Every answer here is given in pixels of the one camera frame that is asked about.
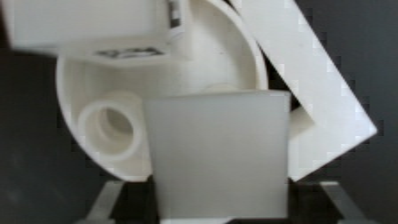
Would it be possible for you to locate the white stool leg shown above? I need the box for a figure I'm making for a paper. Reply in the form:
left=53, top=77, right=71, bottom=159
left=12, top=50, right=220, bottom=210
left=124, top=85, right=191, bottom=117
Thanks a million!
left=0, top=0, right=191, bottom=67
left=143, top=90, right=289, bottom=224

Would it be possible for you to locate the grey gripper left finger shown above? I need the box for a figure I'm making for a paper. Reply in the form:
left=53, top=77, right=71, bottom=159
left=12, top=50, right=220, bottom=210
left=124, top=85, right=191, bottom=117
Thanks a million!
left=76, top=179, right=158, bottom=224

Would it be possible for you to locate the white round stool seat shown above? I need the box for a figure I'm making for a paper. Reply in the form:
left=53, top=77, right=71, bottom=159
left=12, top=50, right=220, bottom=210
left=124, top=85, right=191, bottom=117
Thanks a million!
left=55, top=0, right=316, bottom=183

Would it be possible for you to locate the white right fence piece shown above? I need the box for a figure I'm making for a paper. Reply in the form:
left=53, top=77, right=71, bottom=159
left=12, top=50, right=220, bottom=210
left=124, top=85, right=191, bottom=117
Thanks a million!
left=231, top=0, right=376, bottom=180

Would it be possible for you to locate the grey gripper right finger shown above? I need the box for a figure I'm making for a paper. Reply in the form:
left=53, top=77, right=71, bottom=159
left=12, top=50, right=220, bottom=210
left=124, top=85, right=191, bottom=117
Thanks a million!
left=286, top=179, right=380, bottom=224

